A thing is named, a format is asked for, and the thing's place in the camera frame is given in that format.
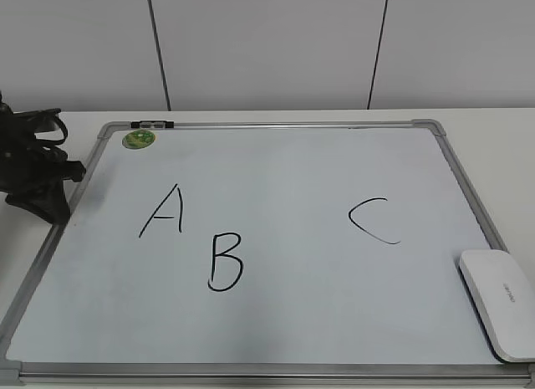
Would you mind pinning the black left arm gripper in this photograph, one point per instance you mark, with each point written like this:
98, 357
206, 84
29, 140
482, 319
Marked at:
33, 166

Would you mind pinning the white whiteboard eraser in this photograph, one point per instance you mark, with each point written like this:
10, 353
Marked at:
504, 299

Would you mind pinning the green round magnet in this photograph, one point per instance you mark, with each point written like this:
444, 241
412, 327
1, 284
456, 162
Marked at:
139, 139

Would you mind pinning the aluminium framed whiteboard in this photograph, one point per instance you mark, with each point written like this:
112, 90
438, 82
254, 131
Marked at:
252, 252

